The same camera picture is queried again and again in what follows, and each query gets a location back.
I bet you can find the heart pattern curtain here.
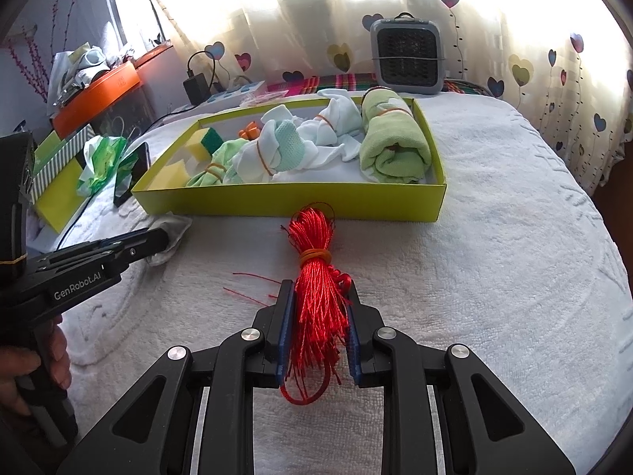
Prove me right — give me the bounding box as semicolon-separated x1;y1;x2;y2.
155;0;632;192

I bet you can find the small white cloth piece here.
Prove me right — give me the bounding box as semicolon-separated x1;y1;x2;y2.
146;212;193;267

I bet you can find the black smartphone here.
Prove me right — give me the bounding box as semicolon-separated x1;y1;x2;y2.
113;142;150;207

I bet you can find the black power cable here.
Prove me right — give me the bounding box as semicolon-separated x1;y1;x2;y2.
53;49;234;251

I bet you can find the plaid colourful cloth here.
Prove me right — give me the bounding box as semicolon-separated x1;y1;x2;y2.
267;73;493;97

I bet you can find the green white plastic bag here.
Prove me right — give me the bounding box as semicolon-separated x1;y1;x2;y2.
76;135;128;198

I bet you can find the white blue power strip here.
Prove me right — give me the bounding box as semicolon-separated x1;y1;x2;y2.
177;82;267;114

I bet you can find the orange knot ornament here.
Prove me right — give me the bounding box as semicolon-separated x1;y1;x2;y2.
238;121;261;141

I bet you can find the red tassel cord bundle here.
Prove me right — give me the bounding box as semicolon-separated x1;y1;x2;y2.
222;201;355;405

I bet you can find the yellow green scrubbing sponge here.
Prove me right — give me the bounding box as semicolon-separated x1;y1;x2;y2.
184;127;223;162

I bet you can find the clear plastic packet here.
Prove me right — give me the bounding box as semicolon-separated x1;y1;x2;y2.
239;90;288;108

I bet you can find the orange storage box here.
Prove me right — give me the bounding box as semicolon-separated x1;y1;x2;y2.
53;61;142;139

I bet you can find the yellow-green shallow cardboard box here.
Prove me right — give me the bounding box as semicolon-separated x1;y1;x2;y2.
133;98;446;222

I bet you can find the light green cloth bundle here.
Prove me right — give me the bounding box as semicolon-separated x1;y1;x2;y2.
187;139;248;186

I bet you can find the plain yellow sponge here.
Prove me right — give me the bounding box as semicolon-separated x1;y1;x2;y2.
148;160;191;190

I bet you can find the grey small fan heater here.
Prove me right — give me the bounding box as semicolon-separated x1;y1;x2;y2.
369;12;445;95

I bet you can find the black power adapter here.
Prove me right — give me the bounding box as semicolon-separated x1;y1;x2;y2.
182;73;210;106

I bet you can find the white terry towel mat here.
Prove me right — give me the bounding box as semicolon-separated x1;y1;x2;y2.
62;93;632;474

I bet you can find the green towel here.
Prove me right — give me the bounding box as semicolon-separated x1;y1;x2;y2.
359;87;432;183

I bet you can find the green striped gift box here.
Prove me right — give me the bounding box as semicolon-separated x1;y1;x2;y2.
31;124;95;234

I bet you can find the person left hand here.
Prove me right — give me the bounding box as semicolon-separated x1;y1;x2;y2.
0;315;72;416

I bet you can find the white mint sock bundle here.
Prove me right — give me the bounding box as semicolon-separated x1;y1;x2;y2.
224;120;318;183

